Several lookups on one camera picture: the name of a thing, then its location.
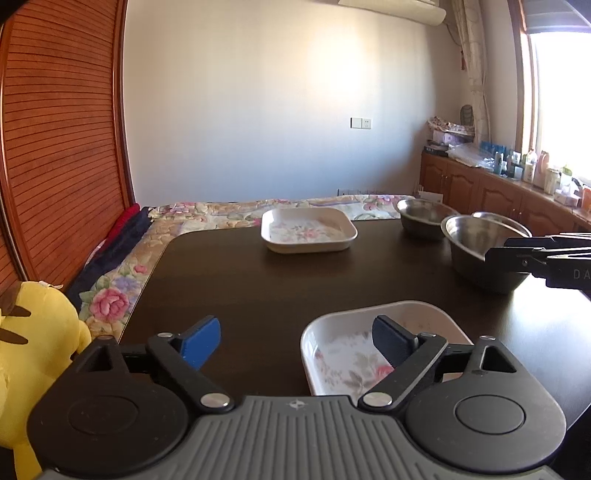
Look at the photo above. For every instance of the floral bed quilt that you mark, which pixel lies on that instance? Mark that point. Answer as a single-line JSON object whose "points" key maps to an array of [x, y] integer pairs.
{"points": [[109, 306]]}

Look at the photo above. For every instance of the pink thermos bottle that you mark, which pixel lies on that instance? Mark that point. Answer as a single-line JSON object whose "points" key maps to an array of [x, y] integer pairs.
{"points": [[541, 169]]}

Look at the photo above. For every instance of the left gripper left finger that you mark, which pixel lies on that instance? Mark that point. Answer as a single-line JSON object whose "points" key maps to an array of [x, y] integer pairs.
{"points": [[178, 359]]}

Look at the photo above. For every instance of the wall air conditioner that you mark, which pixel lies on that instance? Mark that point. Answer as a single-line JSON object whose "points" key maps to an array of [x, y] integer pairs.
{"points": [[424, 12]]}

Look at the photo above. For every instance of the wooden louvered wardrobe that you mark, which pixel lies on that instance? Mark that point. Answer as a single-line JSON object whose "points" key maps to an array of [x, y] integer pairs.
{"points": [[65, 176]]}

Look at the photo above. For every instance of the white wall switch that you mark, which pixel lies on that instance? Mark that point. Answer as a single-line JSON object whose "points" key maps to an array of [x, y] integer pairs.
{"points": [[361, 123]]}

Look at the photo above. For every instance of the yellow plush toy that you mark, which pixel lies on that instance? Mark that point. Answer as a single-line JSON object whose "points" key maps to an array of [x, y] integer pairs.
{"points": [[40, 332]]}

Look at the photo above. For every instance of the stack of folded cloths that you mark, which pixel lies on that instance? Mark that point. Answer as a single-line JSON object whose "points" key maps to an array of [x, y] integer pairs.
{"points": [[449, 133]]}

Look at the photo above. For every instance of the white paper bag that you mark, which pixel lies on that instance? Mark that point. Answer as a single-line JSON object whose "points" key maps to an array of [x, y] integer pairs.
{"points": [[430, 196]]}

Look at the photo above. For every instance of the clear plastic bag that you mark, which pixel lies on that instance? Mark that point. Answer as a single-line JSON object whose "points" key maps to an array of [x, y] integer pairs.
{"points": [[472, 156]]}

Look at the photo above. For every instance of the wooden side cabinet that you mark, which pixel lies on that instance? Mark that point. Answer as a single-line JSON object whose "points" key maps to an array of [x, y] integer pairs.
{"points": [[470, 189]]}

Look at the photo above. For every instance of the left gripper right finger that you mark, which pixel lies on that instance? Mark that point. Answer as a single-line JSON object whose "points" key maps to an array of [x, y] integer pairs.
{"points": [[413, 358]]}

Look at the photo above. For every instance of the large steel bowl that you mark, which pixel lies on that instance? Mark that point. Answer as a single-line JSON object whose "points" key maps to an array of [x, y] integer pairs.
{"points": [[470, 239]]}

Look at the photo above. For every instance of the small steel bowl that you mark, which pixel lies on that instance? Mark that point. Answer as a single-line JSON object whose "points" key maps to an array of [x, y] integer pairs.
{"points": [[423, 218]]}

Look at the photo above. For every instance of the medium steel bowl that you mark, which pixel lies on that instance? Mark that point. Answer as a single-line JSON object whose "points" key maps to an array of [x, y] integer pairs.
{"points": [[509, 222]]}

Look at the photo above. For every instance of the floral square plate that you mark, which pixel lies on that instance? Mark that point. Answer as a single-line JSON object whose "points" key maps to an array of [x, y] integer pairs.
{"points": [[307, 230], [339, 354]]}

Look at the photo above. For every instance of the red and navy blanket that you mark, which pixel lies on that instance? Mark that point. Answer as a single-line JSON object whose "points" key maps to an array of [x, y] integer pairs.
{"points": [[111, 254]]}

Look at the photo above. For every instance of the patterned window curtain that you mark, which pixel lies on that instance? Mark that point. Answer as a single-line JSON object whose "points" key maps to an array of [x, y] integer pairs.
{"points": [[469, 22]]}

